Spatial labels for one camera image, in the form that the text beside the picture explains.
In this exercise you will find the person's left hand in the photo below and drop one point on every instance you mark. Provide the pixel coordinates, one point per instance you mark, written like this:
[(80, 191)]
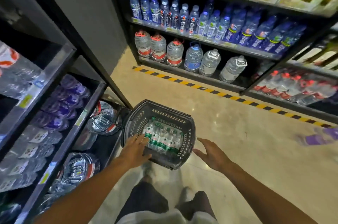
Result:
[(134, 154)]

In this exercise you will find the person's right hand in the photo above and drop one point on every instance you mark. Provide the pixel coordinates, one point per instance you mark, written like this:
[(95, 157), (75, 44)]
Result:
[(215, 159)]

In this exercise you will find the black shopping basket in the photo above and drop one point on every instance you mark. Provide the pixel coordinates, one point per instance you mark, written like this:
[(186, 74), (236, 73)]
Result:
[(184, 152)]

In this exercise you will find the black opposite shelf unit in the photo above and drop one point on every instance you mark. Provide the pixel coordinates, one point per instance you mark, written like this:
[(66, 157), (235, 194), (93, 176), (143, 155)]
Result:
[(184, 74)]

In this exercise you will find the cluster of white cap bottles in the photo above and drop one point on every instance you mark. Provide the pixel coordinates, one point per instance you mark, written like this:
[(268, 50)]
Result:
[(15, 73)]

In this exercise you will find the person's right forearm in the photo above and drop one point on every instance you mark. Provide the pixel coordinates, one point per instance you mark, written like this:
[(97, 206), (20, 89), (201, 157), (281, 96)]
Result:
[(264, 194)]

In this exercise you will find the person's left forearm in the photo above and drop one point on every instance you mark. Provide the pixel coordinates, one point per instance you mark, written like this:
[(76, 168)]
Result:
[(84, 194)]

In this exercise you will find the person's light grey shirt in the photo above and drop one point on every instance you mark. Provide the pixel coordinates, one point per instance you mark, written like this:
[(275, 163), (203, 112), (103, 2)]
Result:
[(163, 218)]

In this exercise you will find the large white cap water bottle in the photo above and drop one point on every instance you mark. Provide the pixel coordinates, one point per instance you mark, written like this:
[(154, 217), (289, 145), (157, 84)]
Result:
[(209, 64), (232, 69)]

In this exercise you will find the large blue cap water bottle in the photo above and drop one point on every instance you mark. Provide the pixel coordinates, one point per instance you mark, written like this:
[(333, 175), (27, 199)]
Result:
[(193, 58)]

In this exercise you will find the row of small clear water bottles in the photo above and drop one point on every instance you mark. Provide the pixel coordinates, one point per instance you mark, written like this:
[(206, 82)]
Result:
[(31, 152)]

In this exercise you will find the large red cap water bottle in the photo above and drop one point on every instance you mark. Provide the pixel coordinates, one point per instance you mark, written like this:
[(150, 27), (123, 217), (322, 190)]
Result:
[(143, 45), (158, 49), (175, 53)]

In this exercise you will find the rows of blue label water bottles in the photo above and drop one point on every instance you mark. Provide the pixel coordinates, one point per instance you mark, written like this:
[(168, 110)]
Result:
[(237, 31)]

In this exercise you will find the row of small red cap bottles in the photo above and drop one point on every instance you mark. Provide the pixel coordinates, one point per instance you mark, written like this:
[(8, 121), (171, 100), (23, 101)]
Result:
[(295, 89)]

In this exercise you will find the row of pale label tea bottles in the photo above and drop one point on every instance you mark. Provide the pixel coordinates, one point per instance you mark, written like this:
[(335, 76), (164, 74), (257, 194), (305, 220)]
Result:
[(319, 57)]

